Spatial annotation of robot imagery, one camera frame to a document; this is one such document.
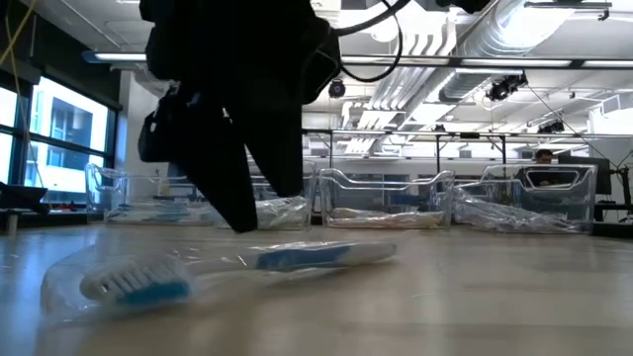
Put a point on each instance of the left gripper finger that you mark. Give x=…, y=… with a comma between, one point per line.
x=277, y=148
x=222, y=173

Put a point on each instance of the green toothbrush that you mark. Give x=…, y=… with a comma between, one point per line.
x=282, y=212

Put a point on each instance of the blue toothbrush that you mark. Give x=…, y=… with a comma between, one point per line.
x=297, y=258
x=163, y=216

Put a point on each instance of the orange toothbrush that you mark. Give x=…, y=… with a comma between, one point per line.
x=346, y=213
x=400, y=221

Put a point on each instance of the clear plastic bin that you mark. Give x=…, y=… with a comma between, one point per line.
x=309, y=188
x=588, y=207
x=346, y=178
x=106, y=190

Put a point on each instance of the long ceiling light bar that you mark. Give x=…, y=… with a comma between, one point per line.
x=494, y=62

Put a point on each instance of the large room window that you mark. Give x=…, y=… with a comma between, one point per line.
x=74, y=123

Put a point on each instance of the person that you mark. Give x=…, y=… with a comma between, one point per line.
x=544, y=157

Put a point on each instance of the black computer monitor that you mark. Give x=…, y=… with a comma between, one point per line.
x=604, y=178

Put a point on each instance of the silver ventilation duct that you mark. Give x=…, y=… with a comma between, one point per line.
x=494, y=29

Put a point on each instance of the black ceiling camera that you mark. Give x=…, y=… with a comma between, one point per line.
x=504, y=86
x=336, y=88

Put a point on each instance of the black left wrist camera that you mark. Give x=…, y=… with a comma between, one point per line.
x=321, y=64

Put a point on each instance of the black overhead rack frame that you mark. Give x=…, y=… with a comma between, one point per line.
x=395, y=131

